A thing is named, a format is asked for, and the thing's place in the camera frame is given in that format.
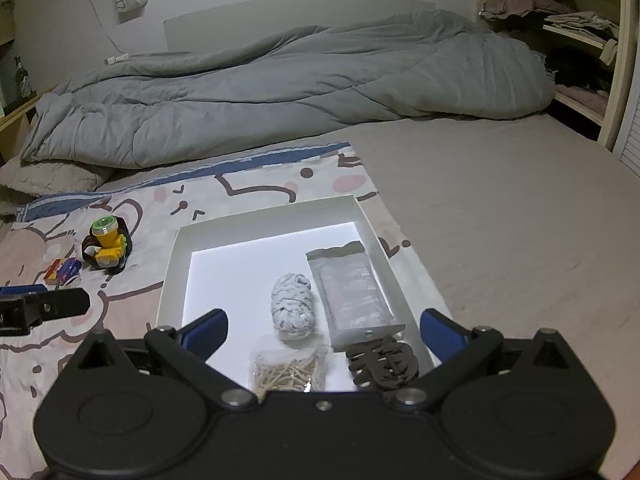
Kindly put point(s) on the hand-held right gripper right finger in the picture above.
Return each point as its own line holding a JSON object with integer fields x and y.
{"x": 440, "y": 332}

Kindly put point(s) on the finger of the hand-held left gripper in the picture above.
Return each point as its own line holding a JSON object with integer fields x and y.
{"x": 62, "y": 302}
{"x": 25, "y": 289}

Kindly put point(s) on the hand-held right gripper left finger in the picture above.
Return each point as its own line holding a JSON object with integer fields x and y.
{"x": 207, "y": 332}

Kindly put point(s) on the red blue card box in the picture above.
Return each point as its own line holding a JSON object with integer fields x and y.
{"x": 62, "y": 270}

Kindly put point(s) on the white cardboard box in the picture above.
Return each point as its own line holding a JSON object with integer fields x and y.
{"x": 230, "y": 280}

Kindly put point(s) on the white fluffy ball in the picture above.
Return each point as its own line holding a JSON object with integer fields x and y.
{"x": 92, "y": 250}

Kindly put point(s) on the brown hair claw clip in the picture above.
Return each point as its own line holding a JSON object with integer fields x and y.
{"x": 382, "y": 362}

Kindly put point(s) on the clear bag of rubber bands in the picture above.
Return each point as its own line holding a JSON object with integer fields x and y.
{"x": 285, "y": 372}

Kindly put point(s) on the grey white yarn ball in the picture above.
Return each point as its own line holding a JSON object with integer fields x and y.
{"x": 292, "y": 307}

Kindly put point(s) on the grey foil packet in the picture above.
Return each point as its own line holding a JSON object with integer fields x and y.
{"x": 350, "y": 295}

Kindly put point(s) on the beige pillow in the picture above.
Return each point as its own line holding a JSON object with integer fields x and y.
{"x": 50, "y": 177}

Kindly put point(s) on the bed with beige sheet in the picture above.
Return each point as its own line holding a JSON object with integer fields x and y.
{"x": 500, "y": 210}

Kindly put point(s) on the cartoon bear printed blanket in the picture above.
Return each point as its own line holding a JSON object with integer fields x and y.
{"x": 240, "y": 185}

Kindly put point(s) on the wooden bedside ledge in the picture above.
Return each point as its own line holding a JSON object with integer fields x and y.
{"x": 10, "y": 130}

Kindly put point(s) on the green glass bottle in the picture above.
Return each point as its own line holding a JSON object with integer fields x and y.
{"x": 22, "y": 80}

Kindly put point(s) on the white power strip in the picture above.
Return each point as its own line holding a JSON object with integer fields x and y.
{"x": 120, "y": 57}

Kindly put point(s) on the grey duvet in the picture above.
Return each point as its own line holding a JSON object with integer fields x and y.
{"x": 300, "y": 85}

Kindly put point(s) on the white louvred door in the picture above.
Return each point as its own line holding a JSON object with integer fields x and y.
{"x": 631, "y": 145}

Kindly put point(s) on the pink folded clothes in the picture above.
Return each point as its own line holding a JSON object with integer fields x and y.
{"x": 585, "y": 100}

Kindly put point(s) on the cream shelf unit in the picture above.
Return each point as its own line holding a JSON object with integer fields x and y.
{"x": 617, "y": 85}

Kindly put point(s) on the pink crumpled clothes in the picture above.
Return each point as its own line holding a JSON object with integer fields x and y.
{"x": 520, "y": 2}

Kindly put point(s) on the beige folded clothes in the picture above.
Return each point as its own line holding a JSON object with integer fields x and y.
{"x": 580, "y": 22}

